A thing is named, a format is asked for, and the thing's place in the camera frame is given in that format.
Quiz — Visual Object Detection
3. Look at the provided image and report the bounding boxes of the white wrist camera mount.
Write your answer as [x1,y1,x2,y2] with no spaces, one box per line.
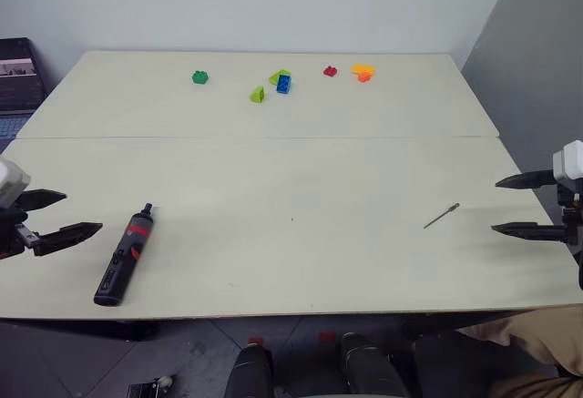
[551,139,583,185]
[0,153,32,209]

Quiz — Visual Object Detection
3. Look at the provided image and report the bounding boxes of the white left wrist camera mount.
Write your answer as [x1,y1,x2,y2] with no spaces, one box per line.
[0,153,32,209]

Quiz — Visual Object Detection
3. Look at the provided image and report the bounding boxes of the dark rounded shape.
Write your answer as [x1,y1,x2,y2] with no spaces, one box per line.
[338,332,412,398]
[225,344,275,398]

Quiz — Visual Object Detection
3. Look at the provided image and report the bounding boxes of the black red electric screwdriver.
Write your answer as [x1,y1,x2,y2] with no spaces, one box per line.
[93,202,157,308]

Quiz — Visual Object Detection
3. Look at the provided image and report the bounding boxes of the dark laptop computer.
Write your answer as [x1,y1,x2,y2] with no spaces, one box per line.
[0,36,49,153]

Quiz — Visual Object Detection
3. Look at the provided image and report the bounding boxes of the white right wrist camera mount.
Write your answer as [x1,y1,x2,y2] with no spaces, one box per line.
[551,139,583,185]

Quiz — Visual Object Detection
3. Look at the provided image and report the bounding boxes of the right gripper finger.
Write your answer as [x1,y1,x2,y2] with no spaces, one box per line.
[490,220,568,242]
[495,169,558,190]

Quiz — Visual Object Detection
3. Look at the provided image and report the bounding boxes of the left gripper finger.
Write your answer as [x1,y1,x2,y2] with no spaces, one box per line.
[19,189,68,212]
[32,221,104,258]

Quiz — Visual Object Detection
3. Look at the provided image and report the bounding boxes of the thin metal screwdriver bit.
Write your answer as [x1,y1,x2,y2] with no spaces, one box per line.
[423,202,462,230]

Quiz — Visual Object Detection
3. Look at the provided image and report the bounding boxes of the black chair seat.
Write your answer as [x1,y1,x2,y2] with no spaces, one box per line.
[411,327,562,398]

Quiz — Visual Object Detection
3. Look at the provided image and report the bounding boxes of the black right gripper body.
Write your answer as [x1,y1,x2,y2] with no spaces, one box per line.
[555,180,583,254]

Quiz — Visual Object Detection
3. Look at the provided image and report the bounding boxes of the person's beige trouser leg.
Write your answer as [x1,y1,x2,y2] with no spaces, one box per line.
[456,303,583,398]

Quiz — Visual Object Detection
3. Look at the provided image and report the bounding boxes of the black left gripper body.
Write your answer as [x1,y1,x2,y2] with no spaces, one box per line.
[0,196,41,260]

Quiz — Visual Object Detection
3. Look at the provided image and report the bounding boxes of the small caster wheel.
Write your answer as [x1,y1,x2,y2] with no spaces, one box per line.
[153,373,178,393]

